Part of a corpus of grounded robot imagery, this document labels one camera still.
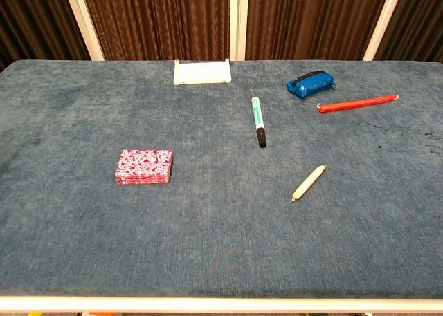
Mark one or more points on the pink patterned card stack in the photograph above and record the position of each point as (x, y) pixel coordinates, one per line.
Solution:
(143, 162)

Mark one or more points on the green white marker black cap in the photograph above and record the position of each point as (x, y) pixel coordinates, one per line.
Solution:
(257, 117)

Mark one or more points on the white plastic tray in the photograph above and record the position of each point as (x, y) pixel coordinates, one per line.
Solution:
(202, 74)

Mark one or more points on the cream pen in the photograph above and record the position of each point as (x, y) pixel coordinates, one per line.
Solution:
(308, 183)

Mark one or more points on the blue fabric table mat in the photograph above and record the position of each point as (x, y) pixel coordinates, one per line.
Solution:
(221, 243)

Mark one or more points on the blue zipper pouch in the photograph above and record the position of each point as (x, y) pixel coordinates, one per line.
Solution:
(311, 82)

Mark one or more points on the brown pleated curtain panel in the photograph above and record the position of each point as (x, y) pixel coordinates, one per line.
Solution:
(418, 22)
(31, 22)
(162, 22)
(311, 22)

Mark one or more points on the red pen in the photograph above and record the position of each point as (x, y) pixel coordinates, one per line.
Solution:
(356, 103)

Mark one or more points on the white partition frame post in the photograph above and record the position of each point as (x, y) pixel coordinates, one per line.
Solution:
(239, 22)
(382, 22)
(84, 22)

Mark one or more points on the white table frame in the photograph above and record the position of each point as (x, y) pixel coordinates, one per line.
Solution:
(221, 304)

